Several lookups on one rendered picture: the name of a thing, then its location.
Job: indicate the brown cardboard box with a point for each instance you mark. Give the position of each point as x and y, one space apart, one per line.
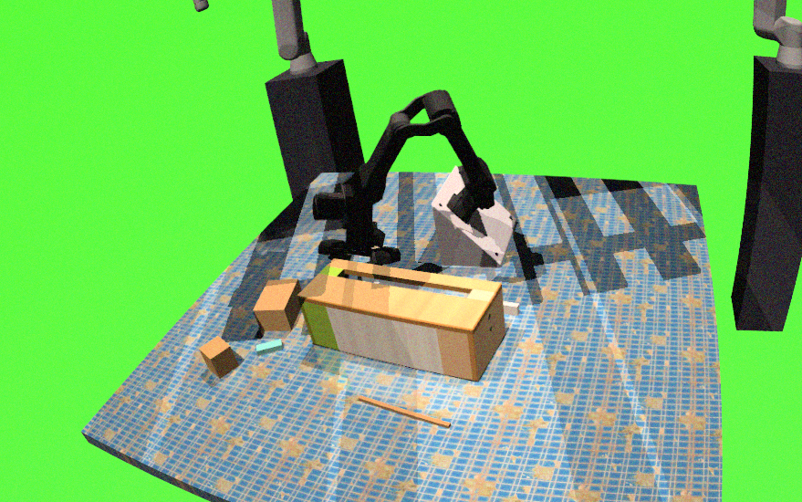
219 357

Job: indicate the long wooden box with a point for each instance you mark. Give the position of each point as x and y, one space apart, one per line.
430 322

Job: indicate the thin wooden stick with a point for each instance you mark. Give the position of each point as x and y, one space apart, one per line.
399 410

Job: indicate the tan cube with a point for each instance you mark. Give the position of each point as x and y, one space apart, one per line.
277 309

